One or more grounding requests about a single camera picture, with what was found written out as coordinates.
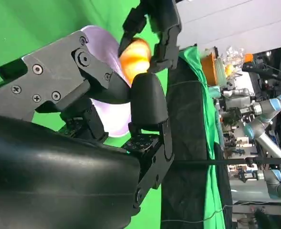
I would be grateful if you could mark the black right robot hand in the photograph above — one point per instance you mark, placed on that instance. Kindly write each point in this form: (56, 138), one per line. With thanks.
(59, 179)

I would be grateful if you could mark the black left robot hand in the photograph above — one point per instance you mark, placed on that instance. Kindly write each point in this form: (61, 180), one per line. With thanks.
(166, 23)

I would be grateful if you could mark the orange white toy bread roll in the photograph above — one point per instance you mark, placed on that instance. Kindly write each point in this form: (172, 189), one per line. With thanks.
(135, 59)

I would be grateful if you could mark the lilac plate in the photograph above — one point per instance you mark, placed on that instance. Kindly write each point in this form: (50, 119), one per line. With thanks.
(102, 45)

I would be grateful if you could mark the black backdrop cloth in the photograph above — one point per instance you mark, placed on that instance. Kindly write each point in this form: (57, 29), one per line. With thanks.
(190, 107)

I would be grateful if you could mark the orange cap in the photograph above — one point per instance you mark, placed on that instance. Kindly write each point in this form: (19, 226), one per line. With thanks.
(248, 58)

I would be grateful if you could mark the green hanging cloth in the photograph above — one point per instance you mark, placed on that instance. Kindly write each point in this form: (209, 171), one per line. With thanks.
(209, 114)

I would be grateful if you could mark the green table cloth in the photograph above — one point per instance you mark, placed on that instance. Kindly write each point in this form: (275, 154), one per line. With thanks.
(35, 23)

